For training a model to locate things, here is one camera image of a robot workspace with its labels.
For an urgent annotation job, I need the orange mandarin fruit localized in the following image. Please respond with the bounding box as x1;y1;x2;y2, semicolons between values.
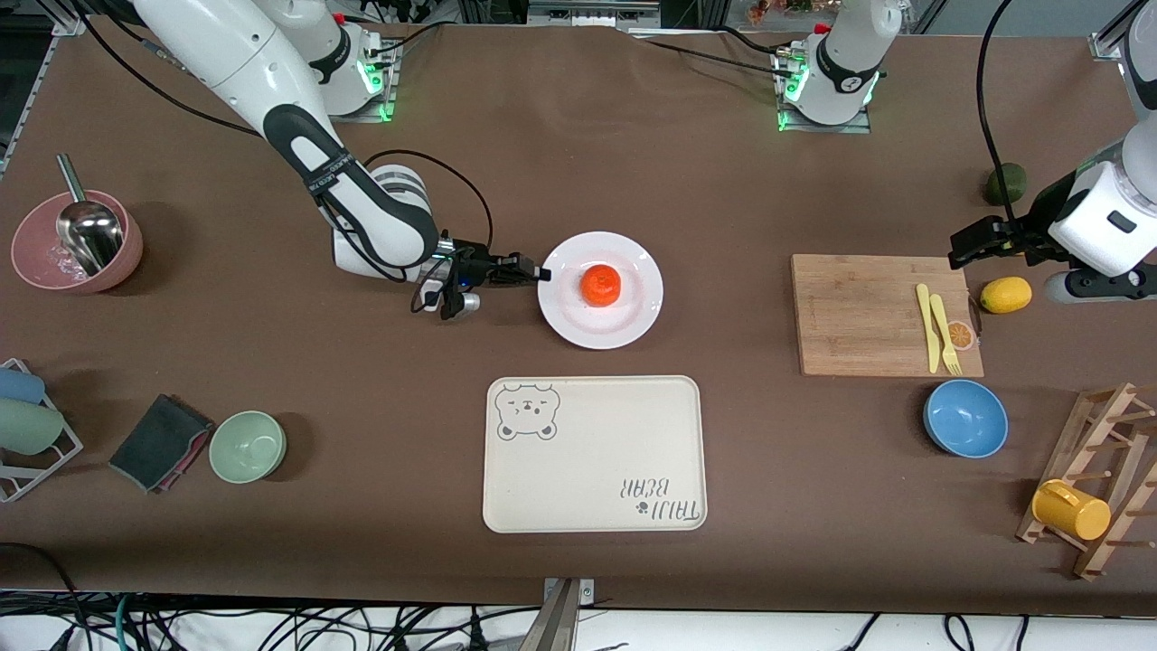
580;263;622;307

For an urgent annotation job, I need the white round plate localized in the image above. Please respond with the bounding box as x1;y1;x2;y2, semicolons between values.
537;231;664;351

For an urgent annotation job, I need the dark green avocado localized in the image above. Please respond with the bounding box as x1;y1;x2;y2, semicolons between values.
983;162;1029;207

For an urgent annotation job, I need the yellow plastic fork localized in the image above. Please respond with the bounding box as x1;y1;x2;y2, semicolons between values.
931;293;963;376

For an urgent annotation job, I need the yellow plastic knife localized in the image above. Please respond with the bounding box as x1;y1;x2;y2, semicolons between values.
916;283;941;374

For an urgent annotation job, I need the bamboo cutting board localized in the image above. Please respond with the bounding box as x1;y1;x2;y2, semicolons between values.
791;254;986;379

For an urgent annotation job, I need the blue bowl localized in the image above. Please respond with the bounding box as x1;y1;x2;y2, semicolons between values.
923;379;1010;459

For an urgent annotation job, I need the cream bear print tray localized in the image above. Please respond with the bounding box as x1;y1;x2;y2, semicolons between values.
482;375;709;534

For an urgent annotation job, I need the wooden cup rack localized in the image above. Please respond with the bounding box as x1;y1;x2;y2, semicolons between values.
1015;382;1157;581

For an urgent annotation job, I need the metal box fixture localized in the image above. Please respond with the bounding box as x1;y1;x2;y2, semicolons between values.
527;0;663;28

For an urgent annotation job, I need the yellow plastic mug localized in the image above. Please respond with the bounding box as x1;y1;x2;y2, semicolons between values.
1031;479;1113;542

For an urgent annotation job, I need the pale green bowl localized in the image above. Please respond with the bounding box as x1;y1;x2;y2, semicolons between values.
209;410;287;485

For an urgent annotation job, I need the dark grey folded cloth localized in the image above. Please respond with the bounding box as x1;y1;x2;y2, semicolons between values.
108;393;215;495

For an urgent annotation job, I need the metal ladle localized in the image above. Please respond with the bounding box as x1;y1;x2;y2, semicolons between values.
56;153;125;277

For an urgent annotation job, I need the pink bowl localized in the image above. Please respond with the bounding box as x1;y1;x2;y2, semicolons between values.
11;189;145;295

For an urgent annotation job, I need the light blue cup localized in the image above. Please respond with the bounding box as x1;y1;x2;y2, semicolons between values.
0;366;46;405

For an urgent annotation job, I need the pale green cup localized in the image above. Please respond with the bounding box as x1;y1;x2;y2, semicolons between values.
0;398;66;457

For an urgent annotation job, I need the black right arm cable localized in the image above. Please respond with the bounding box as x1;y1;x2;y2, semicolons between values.
362;149;496;263

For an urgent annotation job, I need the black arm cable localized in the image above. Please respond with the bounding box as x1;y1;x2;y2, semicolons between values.
974;0;1031;231
362;149;496;263

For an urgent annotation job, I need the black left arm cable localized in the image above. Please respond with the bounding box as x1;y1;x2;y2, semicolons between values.
974;0;1031;231

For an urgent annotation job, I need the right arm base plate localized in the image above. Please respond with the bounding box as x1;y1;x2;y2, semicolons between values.
300;41;400;124

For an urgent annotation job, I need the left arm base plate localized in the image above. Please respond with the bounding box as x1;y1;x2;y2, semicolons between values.
776;47;874;135

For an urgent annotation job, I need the black table cable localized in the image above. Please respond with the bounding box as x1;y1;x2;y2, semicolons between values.
619;27;796;78
366;20;448;60

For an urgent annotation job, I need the metal clamp bracket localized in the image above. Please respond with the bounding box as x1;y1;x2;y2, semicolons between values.
518;577;597;651

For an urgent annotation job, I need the white wire cup rack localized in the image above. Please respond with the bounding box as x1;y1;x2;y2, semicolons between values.
0;358;84;504

